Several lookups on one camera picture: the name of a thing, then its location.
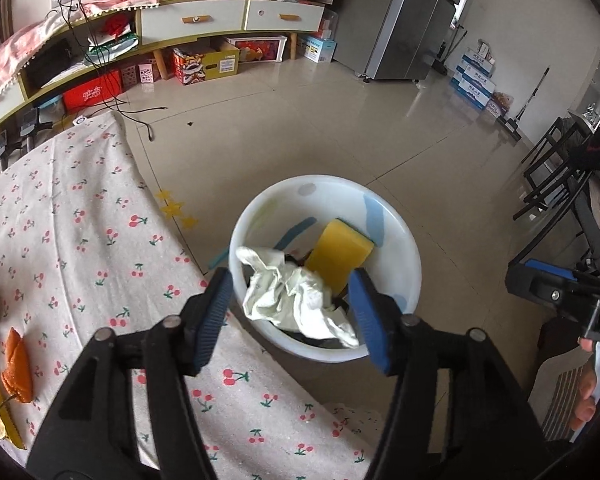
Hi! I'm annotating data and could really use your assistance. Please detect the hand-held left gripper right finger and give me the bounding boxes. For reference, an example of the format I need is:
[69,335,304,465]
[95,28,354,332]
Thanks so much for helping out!
[347,267,553,480]

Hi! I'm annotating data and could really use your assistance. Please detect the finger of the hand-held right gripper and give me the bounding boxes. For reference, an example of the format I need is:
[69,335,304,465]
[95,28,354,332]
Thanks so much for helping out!
[505,266,586,313]
[524,258,581,282]

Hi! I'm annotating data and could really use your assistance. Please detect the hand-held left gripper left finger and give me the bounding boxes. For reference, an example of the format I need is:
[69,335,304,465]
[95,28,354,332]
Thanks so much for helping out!
[27,267,235,480]

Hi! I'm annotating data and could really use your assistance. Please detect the yellow green sponge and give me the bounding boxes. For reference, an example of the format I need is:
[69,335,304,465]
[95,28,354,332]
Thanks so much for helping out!
[305,218,376,293]

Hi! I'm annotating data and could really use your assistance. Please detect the white bin with colour patches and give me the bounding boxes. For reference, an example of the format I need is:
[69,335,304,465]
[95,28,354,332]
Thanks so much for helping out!
[229,175,422,363]

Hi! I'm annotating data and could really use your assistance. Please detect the person's right hand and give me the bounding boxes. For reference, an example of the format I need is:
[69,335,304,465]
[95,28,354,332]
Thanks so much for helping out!
[572,337,600,431]

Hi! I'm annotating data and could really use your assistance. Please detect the black chair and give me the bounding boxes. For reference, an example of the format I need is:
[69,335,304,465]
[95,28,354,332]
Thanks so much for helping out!
[507,160,600,286]
[512,112,600,221]

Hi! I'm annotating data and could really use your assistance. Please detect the striped cloth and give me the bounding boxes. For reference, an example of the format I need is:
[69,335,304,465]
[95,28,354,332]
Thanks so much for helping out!
[527,357,598,443]

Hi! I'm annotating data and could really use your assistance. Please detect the cherry print tablecloth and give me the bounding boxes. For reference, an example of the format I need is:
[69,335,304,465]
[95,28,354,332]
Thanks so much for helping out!
[0,110,381,480]

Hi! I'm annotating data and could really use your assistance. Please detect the floor mop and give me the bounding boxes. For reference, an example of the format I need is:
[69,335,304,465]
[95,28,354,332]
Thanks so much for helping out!
[497,66,551,142]

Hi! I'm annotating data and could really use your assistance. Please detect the orange snack bag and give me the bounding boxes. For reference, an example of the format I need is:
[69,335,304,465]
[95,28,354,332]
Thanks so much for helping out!
[485,91,516,118]

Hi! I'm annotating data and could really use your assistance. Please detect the broom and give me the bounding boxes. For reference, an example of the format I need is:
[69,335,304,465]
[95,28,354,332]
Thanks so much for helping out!
[432,25,468,73]

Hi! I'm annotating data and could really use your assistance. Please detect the red flat box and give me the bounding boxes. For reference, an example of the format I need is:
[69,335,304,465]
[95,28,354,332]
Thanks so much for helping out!
[62,71,123,113]

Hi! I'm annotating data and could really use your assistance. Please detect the yellow lion print box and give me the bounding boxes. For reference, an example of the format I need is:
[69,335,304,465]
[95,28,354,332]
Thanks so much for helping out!
[172,42,240,85]

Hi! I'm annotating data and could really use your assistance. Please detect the black floor device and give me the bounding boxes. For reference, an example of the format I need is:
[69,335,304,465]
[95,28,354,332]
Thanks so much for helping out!
[0,130,23,171]
[20,107,53,153]

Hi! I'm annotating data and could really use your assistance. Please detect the red picture gift box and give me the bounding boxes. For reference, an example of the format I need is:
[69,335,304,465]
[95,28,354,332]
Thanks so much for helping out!
[225,35,288,63]

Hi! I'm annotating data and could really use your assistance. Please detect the small blue white box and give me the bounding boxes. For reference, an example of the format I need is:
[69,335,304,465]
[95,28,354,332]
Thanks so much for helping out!
[300,35,338,63]

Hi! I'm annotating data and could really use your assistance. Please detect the grey fridge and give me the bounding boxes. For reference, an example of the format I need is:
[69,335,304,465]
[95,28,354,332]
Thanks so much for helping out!
[332,0,481,83]

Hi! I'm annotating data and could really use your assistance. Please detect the green white bag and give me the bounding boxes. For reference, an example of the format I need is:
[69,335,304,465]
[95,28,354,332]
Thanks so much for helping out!
[87,32,141,58]

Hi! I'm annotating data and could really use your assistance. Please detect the black bag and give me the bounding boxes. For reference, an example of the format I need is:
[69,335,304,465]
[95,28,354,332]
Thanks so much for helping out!
[27,37,73,88]

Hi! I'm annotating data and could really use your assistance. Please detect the wooden white drawer cabinet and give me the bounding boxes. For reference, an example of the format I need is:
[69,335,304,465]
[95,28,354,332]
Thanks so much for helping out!
[0,0,326,138]

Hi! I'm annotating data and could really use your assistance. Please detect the red cloth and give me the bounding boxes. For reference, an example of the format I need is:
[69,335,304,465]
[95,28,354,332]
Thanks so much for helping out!
[100,14,133,38]

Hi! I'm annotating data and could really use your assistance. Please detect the pink cloth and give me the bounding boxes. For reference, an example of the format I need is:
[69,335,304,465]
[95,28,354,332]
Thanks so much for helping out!
[0,0,161,103]

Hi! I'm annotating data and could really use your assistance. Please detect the black cables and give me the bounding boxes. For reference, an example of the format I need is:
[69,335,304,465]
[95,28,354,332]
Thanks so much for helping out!
[60,0,168,143]

